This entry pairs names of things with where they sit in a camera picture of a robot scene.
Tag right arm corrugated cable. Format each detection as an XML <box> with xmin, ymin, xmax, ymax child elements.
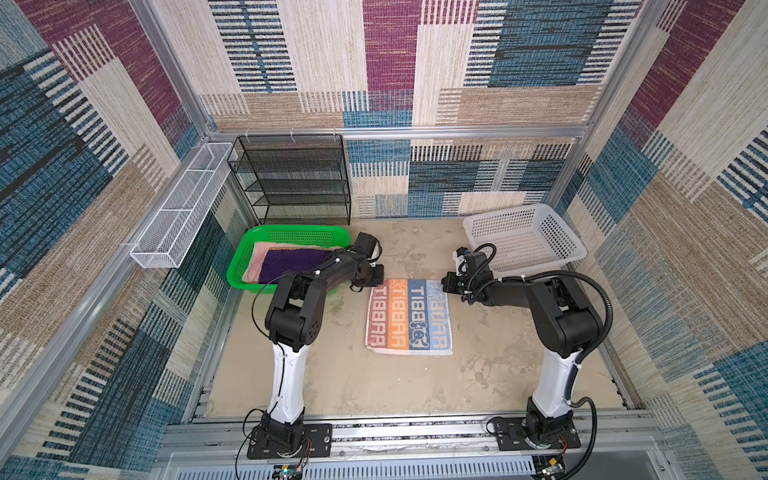
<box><xmin>464</xmin><ymin>242</ymin><xmax>614</xmax><ymax>480</ymax></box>

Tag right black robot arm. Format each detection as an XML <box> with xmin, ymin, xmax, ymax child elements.
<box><xmin>441</xmin><ymin>243</ymin><xmax>613</xmax><ymax>450</ymax></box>

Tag white wire wall basket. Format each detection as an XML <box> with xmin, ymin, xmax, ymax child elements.
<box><xmin>130</xmin><ymin>142</ymin><xmax>234</xmax><ymax>269</ymax></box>

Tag white slotted cable duct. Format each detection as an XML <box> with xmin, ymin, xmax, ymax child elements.
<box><xmin>174</xmin><ymin>457</ymin><xmax>535</xmax><ymax>479</ymax></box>

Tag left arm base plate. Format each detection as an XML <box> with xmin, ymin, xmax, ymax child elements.
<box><xmin>246</xmin><ymin>423</ymin><xmax>333</xmax><ymax>460</ymax></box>

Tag aluminium front rail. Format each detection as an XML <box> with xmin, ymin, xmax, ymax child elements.
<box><xmin>155</xmin><ymin>410</ymin><xmax>664</xmax><ymax>466</ymax></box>

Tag purple towel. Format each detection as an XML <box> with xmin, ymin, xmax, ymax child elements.
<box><xmin>258</xmin><ymin>248</ymin><xmax>330</xmax><ymax>284</ymax></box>

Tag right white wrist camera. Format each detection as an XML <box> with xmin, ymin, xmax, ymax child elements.
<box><xmin>452</xmin><ymin>247</ymin><xmax>472</xmax><ymax>276</ymax></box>

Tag white printed towel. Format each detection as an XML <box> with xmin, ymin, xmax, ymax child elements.
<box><xmin>365</xmin><ymin>279</ymin><xmax>453</xmax><ymax>356</ymax></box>

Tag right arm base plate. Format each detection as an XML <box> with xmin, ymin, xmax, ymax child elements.
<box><xmin>485</xmin><ymin>416</ymin><xmax>582</xmax><ymax>451</ymax></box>

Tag pink towel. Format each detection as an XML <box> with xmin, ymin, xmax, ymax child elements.
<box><xmin>241</xmin><ymin>242</ymin><xmax>329</xmax><ymax>284</ymax></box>

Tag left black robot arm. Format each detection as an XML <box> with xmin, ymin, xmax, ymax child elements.
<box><xmin>254</xmin><ymin>233</ymin><xmax>384</xmax><ymax>456</ymax></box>

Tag white plastic basket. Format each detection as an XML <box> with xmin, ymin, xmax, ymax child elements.
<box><xmin>463</xmin><ymin>204</ymin><xmax>588</xmax><ymax>277</ymax></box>

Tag green plastic basket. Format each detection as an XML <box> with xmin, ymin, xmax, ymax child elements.
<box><xmin>227</xmin><ymin>225</ymin><xmax>351</xmax><ymax>292</ymax></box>

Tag black wire shelf rack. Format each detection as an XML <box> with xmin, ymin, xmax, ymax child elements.
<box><xmin>229</xmin><ymin>134</ymin><xmax>352</xmax><ymax>225</ymax></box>

